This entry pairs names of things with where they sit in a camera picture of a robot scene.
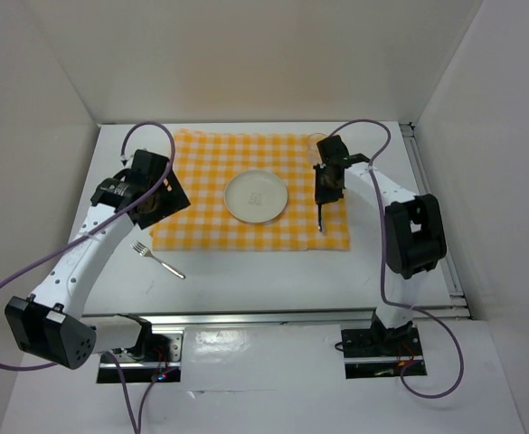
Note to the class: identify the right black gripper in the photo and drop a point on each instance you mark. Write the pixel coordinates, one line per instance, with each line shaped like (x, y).
(322, 195)

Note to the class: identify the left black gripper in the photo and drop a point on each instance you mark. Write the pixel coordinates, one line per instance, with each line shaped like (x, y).
(174, 200)

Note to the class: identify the silver spoon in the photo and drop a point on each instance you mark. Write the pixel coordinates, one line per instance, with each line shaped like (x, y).
(320, 222)

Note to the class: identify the clear plastic cup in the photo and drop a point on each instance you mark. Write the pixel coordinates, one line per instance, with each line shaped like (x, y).
(313, 155)

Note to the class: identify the silver fork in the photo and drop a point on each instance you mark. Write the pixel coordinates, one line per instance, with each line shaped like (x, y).
(145, 252)

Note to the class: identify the cream round plate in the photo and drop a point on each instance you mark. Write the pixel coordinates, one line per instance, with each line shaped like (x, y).
(256, 196)

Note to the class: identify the yellow white checkered cloth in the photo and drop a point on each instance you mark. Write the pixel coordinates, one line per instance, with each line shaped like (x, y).
(207, 161)

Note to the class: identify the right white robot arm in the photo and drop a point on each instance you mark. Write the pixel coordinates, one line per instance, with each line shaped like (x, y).
(414, 240)

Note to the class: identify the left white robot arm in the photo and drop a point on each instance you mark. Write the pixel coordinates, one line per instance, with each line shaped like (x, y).
(48, 323)

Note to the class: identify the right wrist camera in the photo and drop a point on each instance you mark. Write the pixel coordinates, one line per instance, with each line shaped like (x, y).
(332, 149)

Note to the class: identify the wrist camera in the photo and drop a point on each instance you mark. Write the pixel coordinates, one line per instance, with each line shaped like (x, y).
(332, 149)
(147, 167)

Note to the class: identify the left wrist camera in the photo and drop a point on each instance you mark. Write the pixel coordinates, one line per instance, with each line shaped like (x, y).
(147, 167)

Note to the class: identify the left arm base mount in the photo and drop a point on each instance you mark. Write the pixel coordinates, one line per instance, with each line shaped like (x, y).
(161, 362)

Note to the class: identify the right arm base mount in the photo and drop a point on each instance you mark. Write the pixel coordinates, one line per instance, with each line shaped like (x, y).
(365, 359)

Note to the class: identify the aluminium rail frame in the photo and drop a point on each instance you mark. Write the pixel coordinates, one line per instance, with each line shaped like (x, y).
(240, 281)

